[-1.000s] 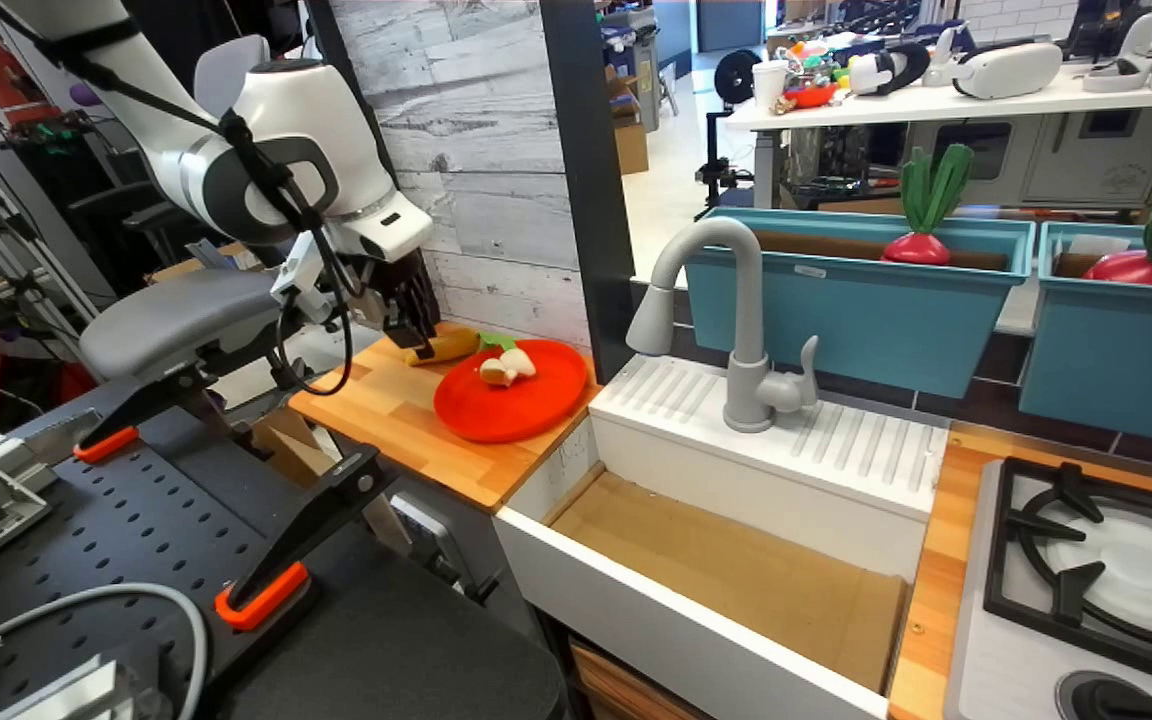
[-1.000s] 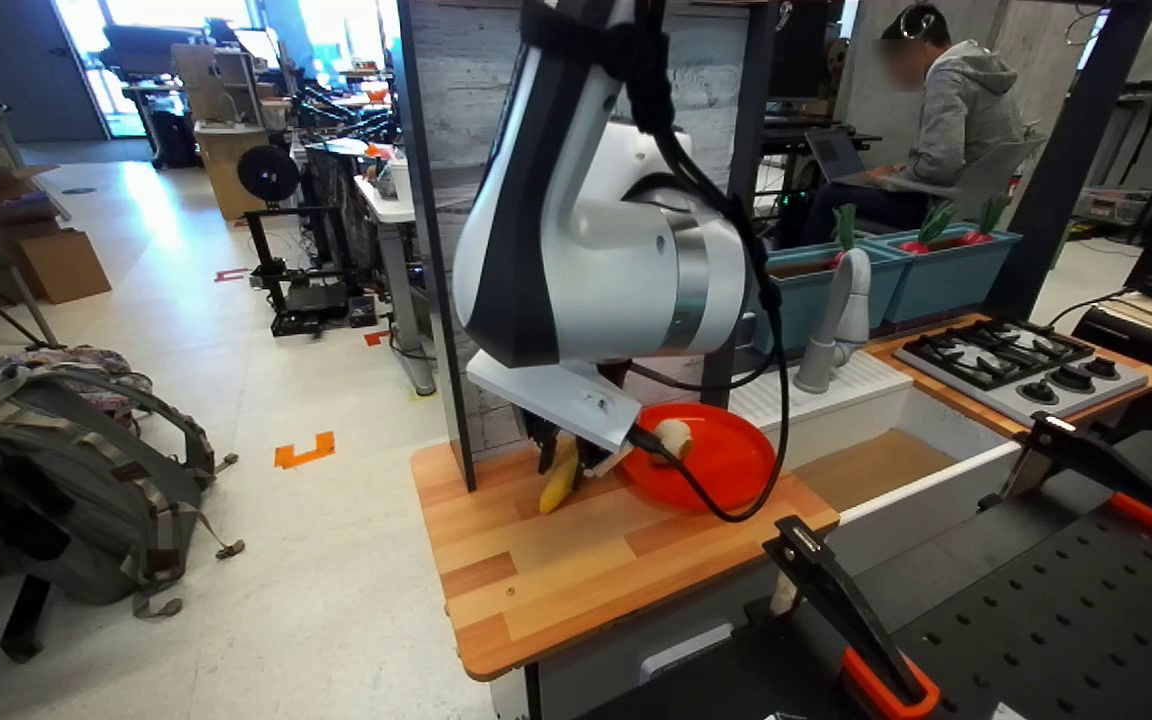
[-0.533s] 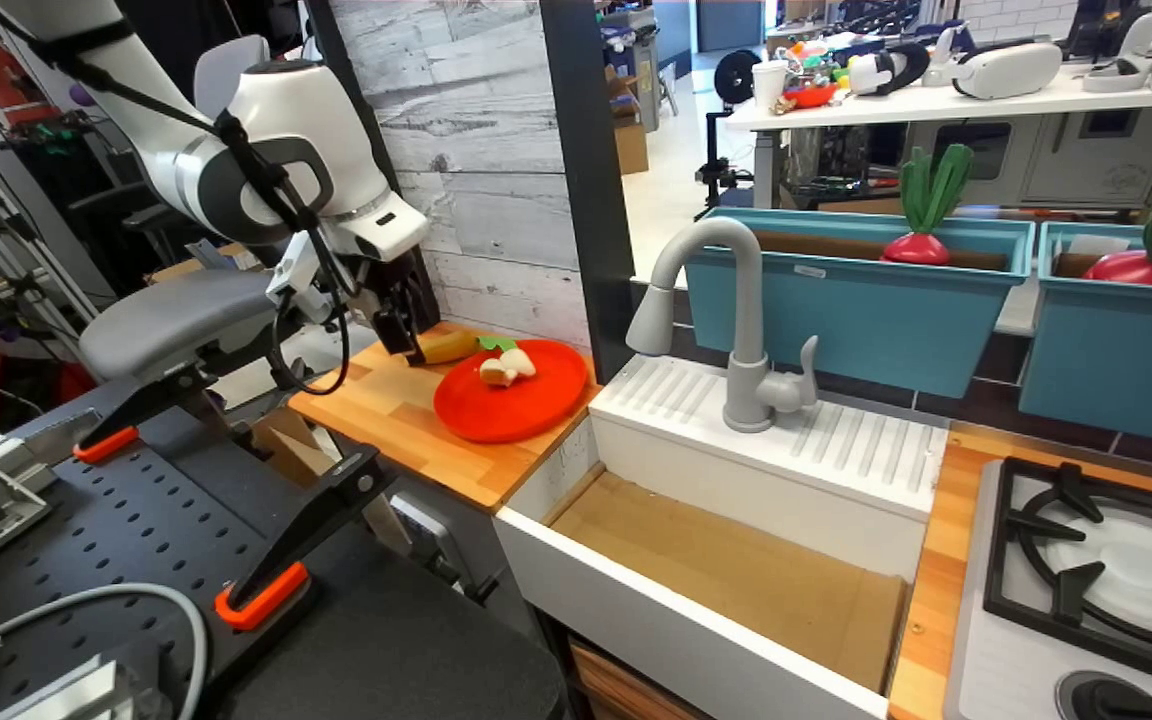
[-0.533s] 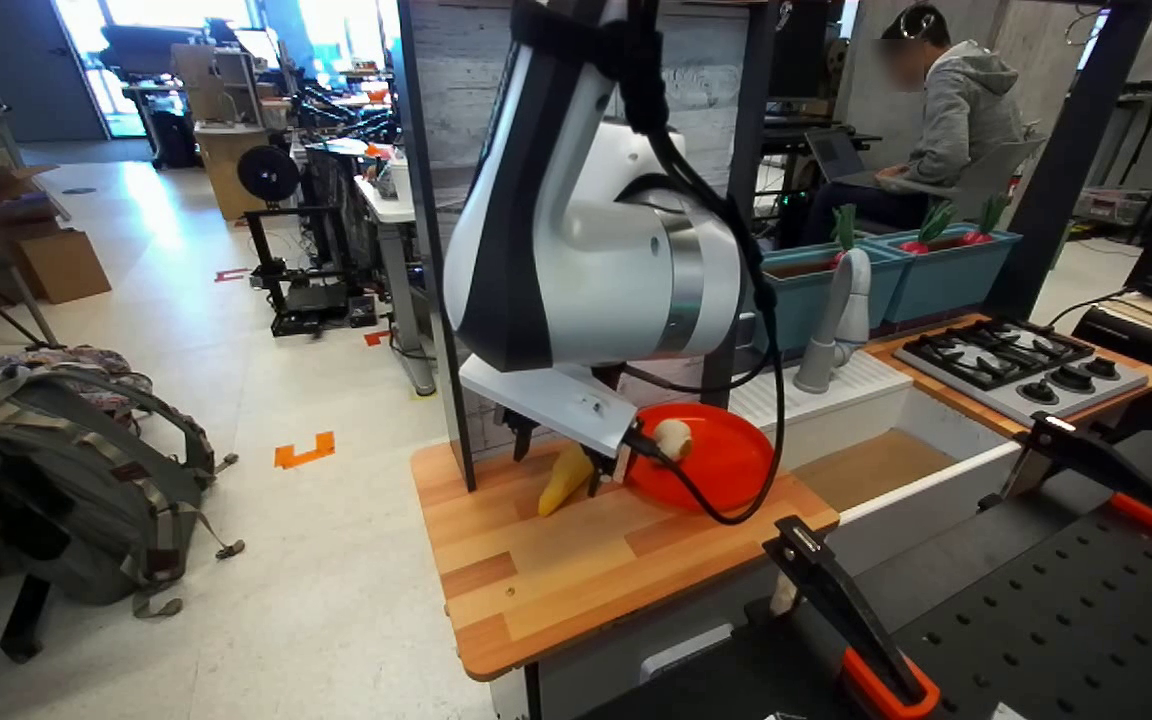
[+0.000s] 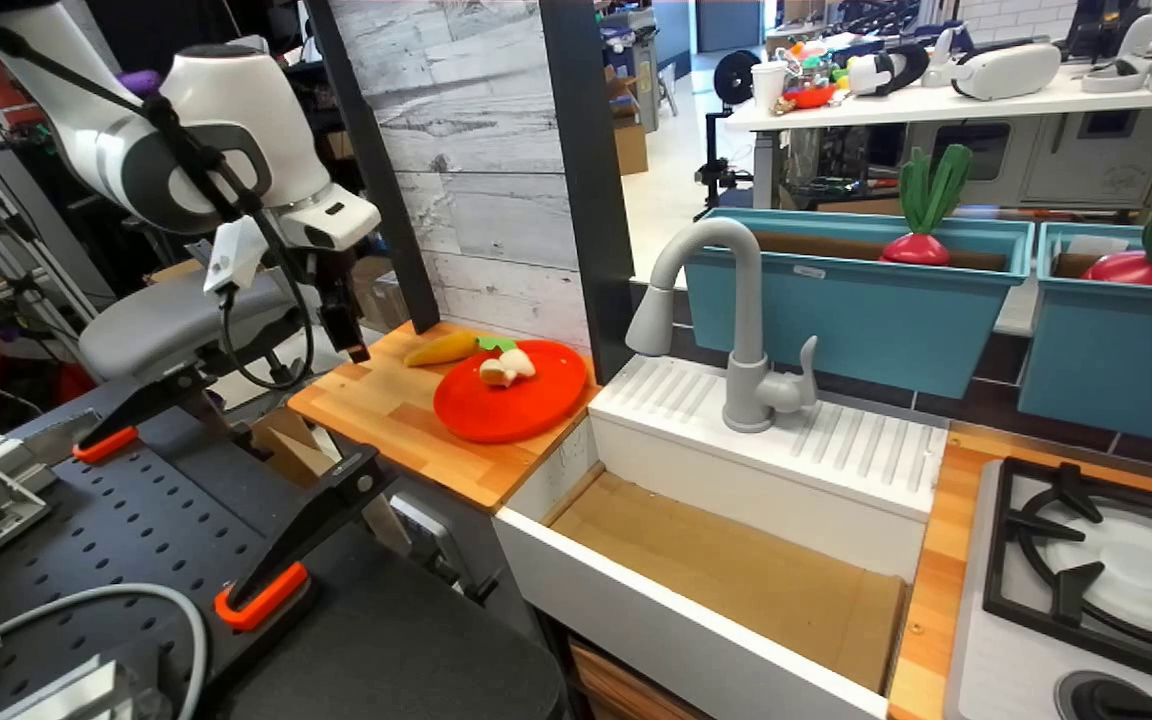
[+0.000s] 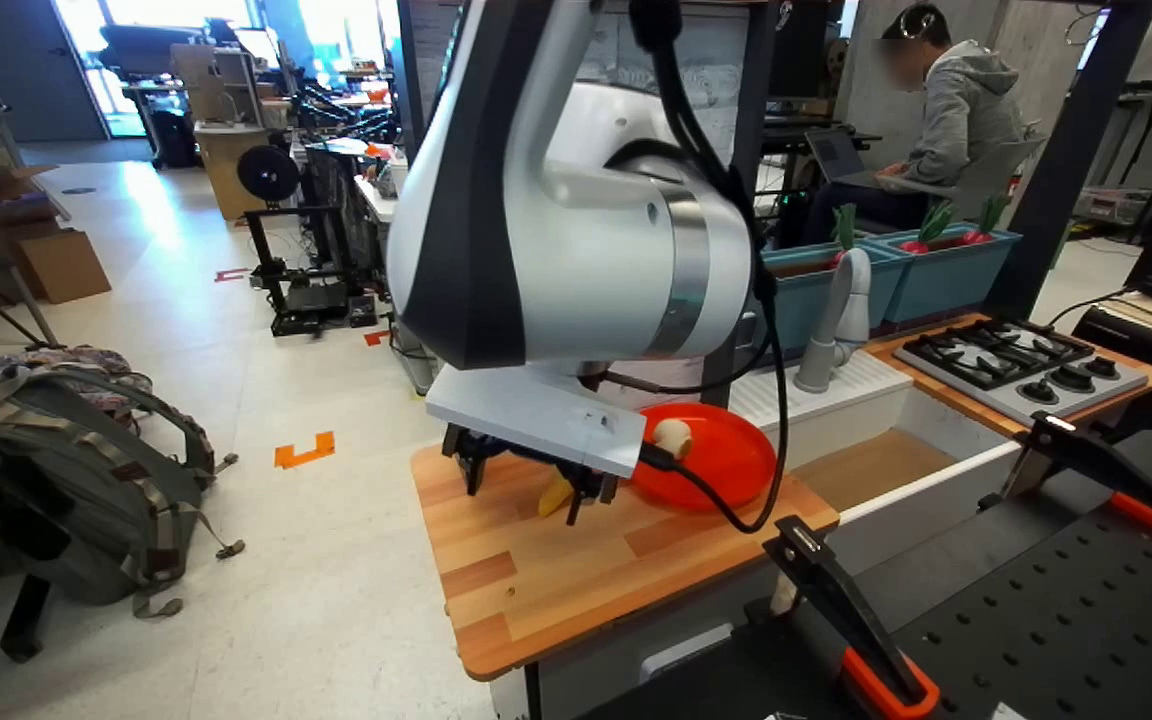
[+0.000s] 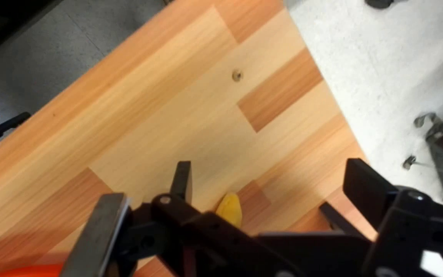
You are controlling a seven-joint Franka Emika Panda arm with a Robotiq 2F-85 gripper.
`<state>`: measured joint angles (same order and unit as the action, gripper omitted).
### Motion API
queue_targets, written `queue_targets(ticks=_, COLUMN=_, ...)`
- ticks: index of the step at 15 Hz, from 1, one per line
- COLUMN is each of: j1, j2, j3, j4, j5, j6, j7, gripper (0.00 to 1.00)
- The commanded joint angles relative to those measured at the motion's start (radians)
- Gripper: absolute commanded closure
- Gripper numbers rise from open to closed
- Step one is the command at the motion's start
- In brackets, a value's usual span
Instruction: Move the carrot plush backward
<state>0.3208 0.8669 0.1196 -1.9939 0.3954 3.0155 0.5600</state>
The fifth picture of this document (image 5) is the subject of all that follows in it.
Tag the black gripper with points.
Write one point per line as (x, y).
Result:
(333, 281)

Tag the yellow carrot plush green leaves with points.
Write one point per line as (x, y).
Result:
(443, 351)

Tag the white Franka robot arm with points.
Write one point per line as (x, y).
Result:
(230, 121)

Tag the white mushroom plush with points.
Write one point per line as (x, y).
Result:
(509, 367)

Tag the wooden butcher block counter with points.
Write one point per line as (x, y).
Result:
(383, 415)

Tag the red round plate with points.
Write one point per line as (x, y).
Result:
(509, 406)

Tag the grey chair seat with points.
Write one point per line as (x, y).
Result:
(156, 326)

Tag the white wood-grain backdrop panel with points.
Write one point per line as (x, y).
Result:
(471, 160)

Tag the black pegboard robot table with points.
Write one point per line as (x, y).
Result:
(379, 655)

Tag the grey toy faucet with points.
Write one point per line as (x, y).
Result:
(742, 346)

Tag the white toy sink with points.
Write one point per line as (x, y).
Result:
(790, 441)

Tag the black disc stand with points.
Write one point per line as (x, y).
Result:
(734, 78)

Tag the blue planter bin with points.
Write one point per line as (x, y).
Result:
(1121, 362)
(871, 320)

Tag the colourful toys pile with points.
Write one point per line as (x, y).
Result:
(810, 80)

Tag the wooden stove counter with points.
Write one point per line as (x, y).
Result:
(936, 572)

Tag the white desk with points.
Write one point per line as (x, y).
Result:
(948, 106)

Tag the white VR headset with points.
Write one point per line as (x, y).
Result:
(1011, 69)

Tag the toy gas stove black grates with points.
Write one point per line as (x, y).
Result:
(1111, 585)

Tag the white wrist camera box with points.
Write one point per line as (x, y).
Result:
(236, 252)

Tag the black frame post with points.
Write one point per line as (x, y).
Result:
(368, 145)
(590, 202)

